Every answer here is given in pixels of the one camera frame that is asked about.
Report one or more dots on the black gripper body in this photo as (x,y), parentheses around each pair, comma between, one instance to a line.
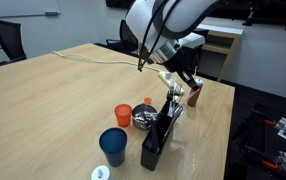
(183,60)

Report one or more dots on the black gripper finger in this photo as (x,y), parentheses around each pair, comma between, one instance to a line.
(192,76)
(188,80)

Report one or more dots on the black cutlery rack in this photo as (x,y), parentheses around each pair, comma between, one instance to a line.
(151,156)

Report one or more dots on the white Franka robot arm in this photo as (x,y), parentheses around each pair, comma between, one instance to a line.
(169,20)

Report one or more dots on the white plastic knife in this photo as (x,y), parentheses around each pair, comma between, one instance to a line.
(172,87)

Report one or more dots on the brown spice bottle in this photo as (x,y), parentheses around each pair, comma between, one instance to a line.
(193,99)

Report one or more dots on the white plug adapter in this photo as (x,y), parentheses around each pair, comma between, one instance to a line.
(168,75)

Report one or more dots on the white power strip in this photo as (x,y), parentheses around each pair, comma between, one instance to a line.
(164,77)

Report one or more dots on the black mesh office chair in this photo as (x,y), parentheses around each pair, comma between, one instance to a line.
(126,33)
(205,50)
(9,36)

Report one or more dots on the black plastic fork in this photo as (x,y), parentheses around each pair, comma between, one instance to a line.
(169,96)

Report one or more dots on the clear plastic fork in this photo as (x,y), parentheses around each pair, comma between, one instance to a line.
(174,116)

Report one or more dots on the small orange cup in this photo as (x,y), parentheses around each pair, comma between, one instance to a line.
(147,100)

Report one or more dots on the light wooden shelf unit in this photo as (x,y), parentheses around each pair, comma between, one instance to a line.
(223,33)

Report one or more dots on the round metal bowl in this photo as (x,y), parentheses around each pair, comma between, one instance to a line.
(139,110)

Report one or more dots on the silver foil packets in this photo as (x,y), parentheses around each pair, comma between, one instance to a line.
(143,117)

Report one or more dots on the black plastic spoon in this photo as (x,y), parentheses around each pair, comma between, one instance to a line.
(154,138)

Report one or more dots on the orange plastic cup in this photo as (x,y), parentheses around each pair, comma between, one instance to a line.
(123,115)

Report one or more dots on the blue plastic cup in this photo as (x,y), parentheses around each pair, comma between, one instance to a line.
(113,148)

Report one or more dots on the grey whiteboard eraser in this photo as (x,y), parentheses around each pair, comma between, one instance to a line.
(51,13)

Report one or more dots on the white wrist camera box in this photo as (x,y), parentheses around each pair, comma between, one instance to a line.
(193,39)

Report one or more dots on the black wall screen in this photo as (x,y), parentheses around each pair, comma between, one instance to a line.
(116,3)

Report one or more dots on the white wall whiteboard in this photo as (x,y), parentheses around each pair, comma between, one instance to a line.
(16,6)

